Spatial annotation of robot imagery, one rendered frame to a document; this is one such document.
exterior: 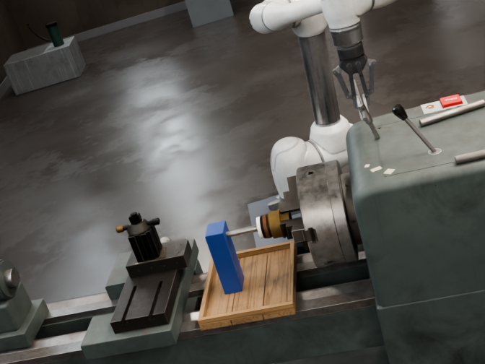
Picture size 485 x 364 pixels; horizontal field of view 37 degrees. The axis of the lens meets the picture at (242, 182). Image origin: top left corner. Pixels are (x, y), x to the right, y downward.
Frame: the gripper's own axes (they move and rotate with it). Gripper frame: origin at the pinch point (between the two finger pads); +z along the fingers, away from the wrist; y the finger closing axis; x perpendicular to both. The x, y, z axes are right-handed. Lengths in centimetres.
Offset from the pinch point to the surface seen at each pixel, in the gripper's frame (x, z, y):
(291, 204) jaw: 10.5, 21.8, 27.4
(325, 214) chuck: 25.9, 19.3, 16.5
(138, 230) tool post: 8, 21, 78
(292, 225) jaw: 20.9, 23.5, 27.1
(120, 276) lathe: -1, 42, 94
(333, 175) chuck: 17.0, 11.9, 12.1
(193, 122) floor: -396, 134, 155
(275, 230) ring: 16.3, 26.4, 33.4
